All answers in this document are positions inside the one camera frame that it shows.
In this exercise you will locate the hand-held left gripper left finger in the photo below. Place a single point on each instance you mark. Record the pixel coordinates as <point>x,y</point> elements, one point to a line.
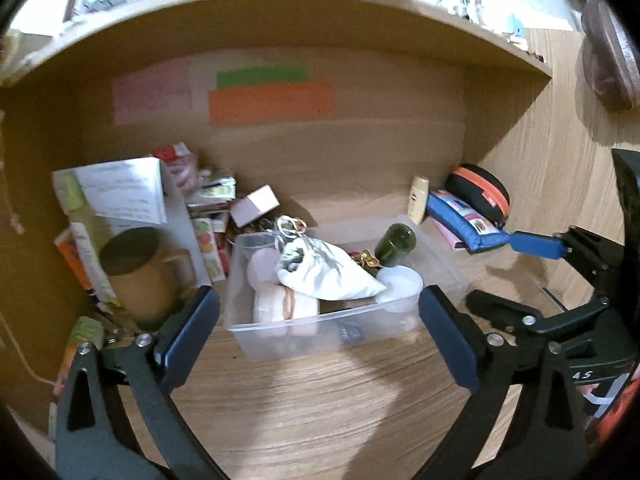
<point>192,330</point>

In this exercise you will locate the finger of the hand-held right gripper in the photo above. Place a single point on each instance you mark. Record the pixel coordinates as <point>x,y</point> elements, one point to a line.
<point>535,246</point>
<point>500,312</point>

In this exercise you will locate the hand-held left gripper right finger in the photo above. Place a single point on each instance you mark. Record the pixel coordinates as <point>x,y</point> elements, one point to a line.
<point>450,340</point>

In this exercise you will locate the clear plastic storage bin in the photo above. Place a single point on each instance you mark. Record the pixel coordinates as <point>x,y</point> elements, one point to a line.
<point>380,327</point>

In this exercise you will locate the pale pink round jar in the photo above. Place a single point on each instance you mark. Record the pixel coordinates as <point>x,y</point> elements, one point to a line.
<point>262,265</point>

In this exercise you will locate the cream tape rolls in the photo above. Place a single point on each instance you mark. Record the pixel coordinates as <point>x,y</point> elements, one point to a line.
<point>285,305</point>

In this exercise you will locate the dark green bottle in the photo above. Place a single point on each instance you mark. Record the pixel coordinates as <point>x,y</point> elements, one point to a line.
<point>395,245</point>

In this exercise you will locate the wooden desktop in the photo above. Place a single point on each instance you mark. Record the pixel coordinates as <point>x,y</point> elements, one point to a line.
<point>325,410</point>

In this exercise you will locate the blue patchwork pencil case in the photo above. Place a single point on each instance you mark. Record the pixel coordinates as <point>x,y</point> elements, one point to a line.
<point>465,220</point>

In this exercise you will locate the brown mug with lid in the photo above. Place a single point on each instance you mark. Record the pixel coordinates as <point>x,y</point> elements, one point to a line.
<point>140,275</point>

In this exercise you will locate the fruit printed card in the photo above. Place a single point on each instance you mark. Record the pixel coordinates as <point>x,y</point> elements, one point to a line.
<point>207,250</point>

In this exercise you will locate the black case orange zipper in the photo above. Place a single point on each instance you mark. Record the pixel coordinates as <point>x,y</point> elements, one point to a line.
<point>480,185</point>

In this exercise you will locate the pink flat pouch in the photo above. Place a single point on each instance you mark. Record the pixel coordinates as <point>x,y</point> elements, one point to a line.
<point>447,237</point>

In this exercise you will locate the small dark blue packet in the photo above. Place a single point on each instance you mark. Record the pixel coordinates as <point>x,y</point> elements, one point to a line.
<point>350,334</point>

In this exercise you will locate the green snack packet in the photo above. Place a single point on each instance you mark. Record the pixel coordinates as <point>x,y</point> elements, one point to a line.
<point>85,350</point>

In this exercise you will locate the gold ornament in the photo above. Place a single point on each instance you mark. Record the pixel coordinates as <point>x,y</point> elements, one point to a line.
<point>367,260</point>

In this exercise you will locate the cream tube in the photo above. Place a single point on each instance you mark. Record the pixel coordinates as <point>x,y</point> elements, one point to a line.
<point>419,200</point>

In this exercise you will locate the light green box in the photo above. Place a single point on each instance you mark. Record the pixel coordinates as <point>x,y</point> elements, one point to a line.
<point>90,250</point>

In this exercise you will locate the stack of notebooks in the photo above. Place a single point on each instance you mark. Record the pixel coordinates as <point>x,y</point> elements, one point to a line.
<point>212,197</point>

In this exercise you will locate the small white cardboard box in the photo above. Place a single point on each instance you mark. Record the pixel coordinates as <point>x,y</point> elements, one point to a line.
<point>252,205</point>

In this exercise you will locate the orange book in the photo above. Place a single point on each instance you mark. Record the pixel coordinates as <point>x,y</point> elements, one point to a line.
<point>72,260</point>

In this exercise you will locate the pink and red packet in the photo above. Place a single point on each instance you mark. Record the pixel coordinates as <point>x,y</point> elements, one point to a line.
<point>175,165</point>

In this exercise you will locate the dark brown rounded object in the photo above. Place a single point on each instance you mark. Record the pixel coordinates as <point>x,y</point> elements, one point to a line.
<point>607,55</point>

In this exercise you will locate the orange paper note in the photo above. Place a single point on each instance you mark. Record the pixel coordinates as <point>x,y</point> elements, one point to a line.
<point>270,105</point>

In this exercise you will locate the pink paper note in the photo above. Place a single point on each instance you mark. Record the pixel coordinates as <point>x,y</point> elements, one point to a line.
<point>152,92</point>

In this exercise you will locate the green paper note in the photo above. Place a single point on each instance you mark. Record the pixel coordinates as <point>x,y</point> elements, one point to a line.
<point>262,76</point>

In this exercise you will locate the wooden shelf board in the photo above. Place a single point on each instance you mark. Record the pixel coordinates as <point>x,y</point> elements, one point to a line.
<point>300,20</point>

